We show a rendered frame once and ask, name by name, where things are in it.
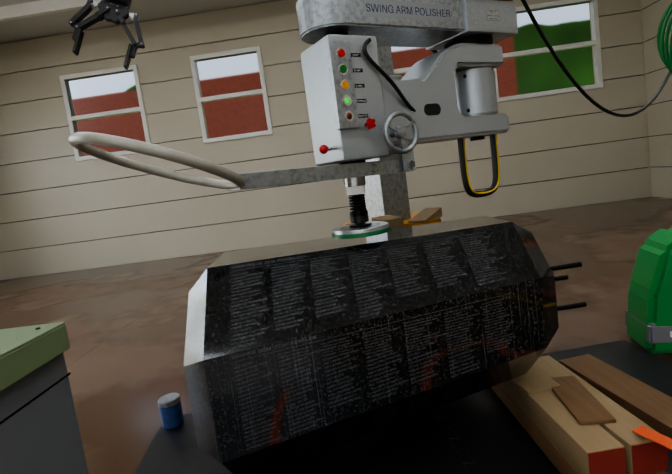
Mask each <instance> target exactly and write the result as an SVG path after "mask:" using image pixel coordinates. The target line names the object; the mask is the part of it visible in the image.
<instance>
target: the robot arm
mask: <svg viewBox="0 0 672 474"><path fill-rule="evenodd" d="M131 2H132V0H101V1H100V2H99V3H98V2H96V1H94V0H87V3H86V4H85V5H84V6H83V7H82V8H81V9H80V10H79V11H78V12H77V13H76V14H75V15H74V16H73V17H72V18H71V19H70V20H69V21H68V23H69V24H70V26H71V27H72V28H74V33H73V36H72V39H73V40H74V41H75V42H74V46H73V50H72V52H73V53H74V54H75V55H77V56H78V55H79V51H80V47H81V44H82V40H83V36H84V32H83V30H85V29H87V28H88V27H90V26H92V25H94V24H95V23H97V22H99V21H103V20H104V19H105V20H106V21H107V22H112V23H114V24H117V25H118V24H120V23H121V25H122V26H123V28H124V30H125V32H126V34H127V36H128V37H129V39H130V41H131V43H132V44H130V43H129V46H128V50H127V53H126V57H125V61H124V65H123V66H124V68H125V69H126V70H128V68H129V64H130V61H131V58H133V59H134V58H135V55H136V52H137V49H138V48H142V49H144V48H145V45H144V41H143V37H142V33H141V29H140V26H139V20H140V17H139V14H138V13H137V12H135V13H130V12H129V10H130V6H131ZM96 7H99V11H97V12H95V14H93V15H92V16H90V17H88V18H86V19H85V20H83V19H84V18H85V17H86V16H87V15H88V14H89V13H90V12H91V11H92V10H93V9H95V8H96ZM129 17H131V19H132V21H134V25H135V29H136V33H137V37H138V41H139V42H136V41H135V39H134V37H133V36H132V34H131V32H130V30H129V28H128V26H127V24H126V22H125V20H126V19H128V18H129ZM82 20H83V21H82Z"/></svg>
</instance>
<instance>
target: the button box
mask: <svg viewBox="0 0 672 474"><path fill-rule="evenodd" d="M325 48H326V56H327V63H328V71H329V78H330V86H331V94H332V101H333V109H334V116H335V124H336V130H343V129H356V128H359V127H360V124H359V116H358V109H357V101H356V93H355V85H354V77H353V69H352V61H351V53H350V45H349V41H328V42H326V43H325ZM338 48H343V49H344V50H345V53H346V55H345V57H344V58H343V59H340V58H338V57H337V55H336V50H337V49H338ZM340 64H345V65H346V66H347V68H348V71H347V73H346V74H345V75H342V74H340V73H339V71H338V66H339V65H340ZM343 79H345V80H347V81H348V82H349V84H350V87H349V89H348V90H346V91H345V90H343V89H342V88H341V86H340V82H341V81H342V80H343ZM345 95H348V96H350V97H351V100H352V103H351V105H350V106H345V105H344V104H343V102H342V98H343V96H345ZM346 111H351V112H352V113H353V115H354V118H353V120H352V121H350V122H348V121H346V120H345V117H344V114H345V112H346Z"/></svg>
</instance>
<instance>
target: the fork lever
mask: <svg viewBox="0 0 672 474"><path fill-rule="evenodd" d="M408 167H409V168H411V169H413V168H414V167H415V161H413V160H410V161H409V162H408ZM398 172H404V169H403V160H402V159H394V160H383V161H372V162H361V163H350V164H339V165H328V166H318V167H307V168H296V169H285V170H274V171H263V172H252V173H242V174H239V175H241V176H242V177H243V178H244V180H245V185H244V187H243V188H235V189H229V191H236V190H245V189H254V188H263V187H272V186H281V185H290V184H299V183H308V182H317V181H326V180H335V179H344V178H353V177H362V176H371V175H380V174H389V173H398Z"/></svg>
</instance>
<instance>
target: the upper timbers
mask: <svg viewBox="0 0 672 474"><path fill-rule="evenodd" d="M533 366H535V367H536V368H537V369H539V370H540V371H542V372H543V373H545V374H546V375H547V376H549V377H550V378H552V377H563V376H575V377H576V379H577V380H578V381H579V382H580V383H581V384H582V385H583V386H584V387H585V388H586V389H587V390H588V391H589V392H590V393H591V394H592V395H593V396H594V397H595V398H596V399H597V400H598V401H599V402H600V403H601V404H602V405H603V407H604V408H605V409H606V410H607V411H608V412H609V413H610V414H611V415H612V416H613V417H614V418H615V419H616V423H605V424H592V425H579V423H578V422H577V421H576V420H575V418H574V417H573V416H572V415H571V413H570V412H569V411H568V410H567V408H566V407H565V406H564V405H563V403H562V402H561V401H560V400H559V398H558V397H557V396H556V395H555V393H554V392H553V391H552V390H551V391H547V392H542V393H537V394H532V395H528V394H526V393H525V392H524V391H523V390H522V389H520V388H519V387H518V386H517V385H516V384H514V383H513V382H512V381H511V380H508V381H506V382H503V383H502V386H503V390H504V391H505V392H506V393H507V394H508V395H509V396H510V397H511V398H512V399H513V401H514V402H515V403H516V404H517V405H518V406H519V407H520V408H521V409H522V410H523V411H524V413H525V414H526V415H527V416H528V417H529V418H530V419H531V420H532V421H533V422H534V424H535V425H536V426H537V427H538V428H539V429H540V430H541V431H542V432H543V433H544V434H545V436H546V437H547V438H548V439H549V440H550V441H551V442H552V443H553V444H554V445H555V447H556V448H557V449H558V450H559V451H560V452H561V453H562V454H563V455H564V456H565V458H566V459H567V460H568V461H569V462H570V463H571V464H572V465H573V466H574V467H575V468H576V470H577V471H578V472H579V473H580V474H626V471H627V472H628V473H629V474H648V473H653V472H658V471H663V470H668V469H669V468H668V451H667V447H665V446H663V445H660V444H658V443H656V442H654V441H652V440H650V439H647V438H645V437H643V436H641V435H639V434H637V433H635V432H632V430H634V429H636V428H638V427H639V426H641V425H642V426H644V427H647V428H649V429H651V430H653V431H655V430H654V429H653V428H651V427H650V426H648V425H647V424H646V423H644V422H643V421H641V420H640V419H638V418H637V417H636V416H634V415H633V414H631V413H630V412H629V411H627V410H626V409H624V408H623V407H621V406H620V405H619V404H617V403H616V402H614V401H613V400H611V399H610V398H609V397H607V396H606V395H604V394H603V393H602V392H600V391H599V390H597V389H596V388H594V387H593V386H592V385H590V384H589V383H587V382H586V381H585V380H583V379H582V378H580V377H579V376H577V375H576V374H575V373H573V372H572V371H570V370H569V369H567V368H566V367H565V366H563V365H562V364H560V363H559V362H558V361H556V360H555V359H553V358H552V357H550V356H549V355H548V356H542V357H539V358H538V359H537V361H536V362H535V363H534V364H533Z"/></svg>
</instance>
